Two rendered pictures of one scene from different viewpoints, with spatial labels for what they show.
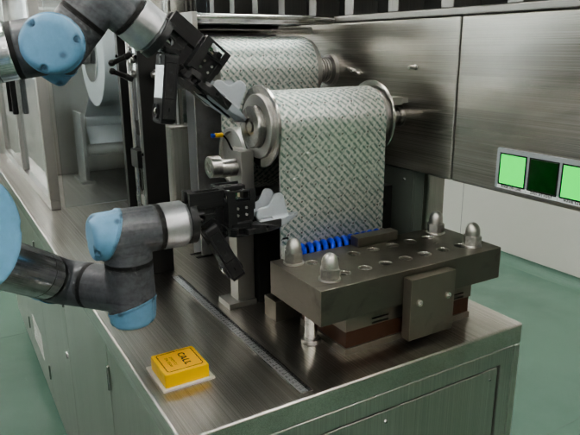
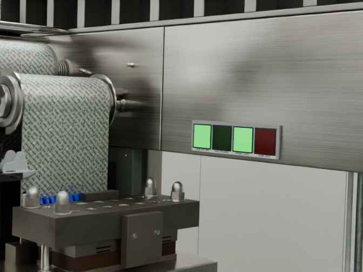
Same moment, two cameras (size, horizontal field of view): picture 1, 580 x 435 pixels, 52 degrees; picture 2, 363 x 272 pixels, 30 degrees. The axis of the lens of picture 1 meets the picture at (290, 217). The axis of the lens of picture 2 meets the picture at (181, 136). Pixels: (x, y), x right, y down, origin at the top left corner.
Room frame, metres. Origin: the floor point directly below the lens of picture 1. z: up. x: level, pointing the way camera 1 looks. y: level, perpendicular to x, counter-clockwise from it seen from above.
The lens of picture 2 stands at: (-0.47, 0.03, 1.26)
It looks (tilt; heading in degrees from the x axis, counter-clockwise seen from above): 3 degrees down; 346
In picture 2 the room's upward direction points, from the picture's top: 2 degrees clockwise
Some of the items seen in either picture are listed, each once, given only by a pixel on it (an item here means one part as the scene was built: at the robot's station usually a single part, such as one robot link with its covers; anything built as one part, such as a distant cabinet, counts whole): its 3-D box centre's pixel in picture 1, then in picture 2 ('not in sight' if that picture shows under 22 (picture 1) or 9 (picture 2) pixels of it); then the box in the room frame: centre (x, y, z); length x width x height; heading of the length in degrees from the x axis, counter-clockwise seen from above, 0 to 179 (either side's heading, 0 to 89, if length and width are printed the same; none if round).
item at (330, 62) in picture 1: (318, 69); (54, 70); (1.45, -0.07, 1.33); 0.07 x 0.07 x 0.07; 31
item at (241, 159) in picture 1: (234, 230); not in sight; (1.10, 0.11, 1.05); 0.06 x 0.05 x 0.31; 121
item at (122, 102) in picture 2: (385, 116); (109, 103); (1.24, -0.20, 1.25); 0.07 x 0.04 x 0.04; 121
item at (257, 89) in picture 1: (260, 126); (6, 101); (1.09, 0.05, 1.25); 0.15 x 0.01 x 0.15; 31
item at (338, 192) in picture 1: (334, 198); (66, 163); (1.10, -0.08, 1.11); 0.23 x 0.01 x 0.18; 121
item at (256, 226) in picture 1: (256, 225); (1, 176); (0.99, 0.06, 1.09); 0.09 x 0.05 x 0.02; 120
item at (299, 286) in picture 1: (388, 269); (111, 217); (1.02, -0.18, 1.00); 0.40 x 0.16 x 0.06; 121
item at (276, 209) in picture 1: (278, 208); (20, 164); (1.02, 0.02, 1.11); 0.09 x 0.03 x 0.06; 120
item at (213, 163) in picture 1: (213, 167); not in sight; (1.08, 0.14, 1.18); 0.04 x 0.02 x 0.04; 31
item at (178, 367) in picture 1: (179, 366); not in sight; (0.83, 0.17, 0.91); 0.07 x 0.07 x 0.02; 31
